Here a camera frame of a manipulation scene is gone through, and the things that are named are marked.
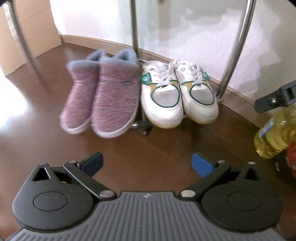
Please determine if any metal corner rack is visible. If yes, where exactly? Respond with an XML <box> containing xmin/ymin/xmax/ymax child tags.
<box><xmin>9</xmin><ymin>0</ymin><xmax>257</xmax><ymax>137</ymax></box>

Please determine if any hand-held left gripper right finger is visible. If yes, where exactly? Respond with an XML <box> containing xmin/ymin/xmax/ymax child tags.
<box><xmin>179</xmin><ymin>152</ymin><xmax>269</xmax><ymax>200</ymax></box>

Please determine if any dark red-label bottle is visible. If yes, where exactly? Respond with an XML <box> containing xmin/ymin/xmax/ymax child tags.
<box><xmin>275</xmin><ymin>144</ymin><xmax>296</xmax><ymax>177</ymax></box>

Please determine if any white green sneaker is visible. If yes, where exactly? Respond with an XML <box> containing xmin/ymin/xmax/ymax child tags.
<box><xmin>172</xmin><ymin>60</ymin><xmax>219</xmax><ymax>124</ymax></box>
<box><xmin>141</xmin><ymin>60</ymin><xmax>184</xmax><ymax>128</ymax></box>

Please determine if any cardboard box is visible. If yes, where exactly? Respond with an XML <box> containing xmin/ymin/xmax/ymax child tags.
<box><xmin>0</xmin><ymin>0</ymin><xmax>63</xmax><ymax>77</ymax></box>

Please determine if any yellow oil bottle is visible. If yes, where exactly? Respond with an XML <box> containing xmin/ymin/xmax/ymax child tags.
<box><xmin>254</xmin><ymin>107</ymin><xmax>296</xmax><ymax>159</ymax></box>

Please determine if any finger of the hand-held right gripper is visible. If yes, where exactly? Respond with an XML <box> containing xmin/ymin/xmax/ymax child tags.
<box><xmin>254</xmin><ymin>80</ymin><xmax>296</xmax><ymax>114</ymax></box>

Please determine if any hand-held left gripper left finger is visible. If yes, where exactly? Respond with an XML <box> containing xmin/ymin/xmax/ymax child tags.
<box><xmin>28</xmin><ymin>152</ymin><xmax>116</xmax><ymax>201</ymax></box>

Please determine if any purple fuzzy boot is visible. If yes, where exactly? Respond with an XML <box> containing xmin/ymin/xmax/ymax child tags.
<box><xmin>60</xmin><ymin>49</ymin><xmax>107</xmax><ymax>134</ymax></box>
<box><xmin>91</xmin><ymin>48</ymin><xmax>141</xmax><ymax>139</ymax></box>

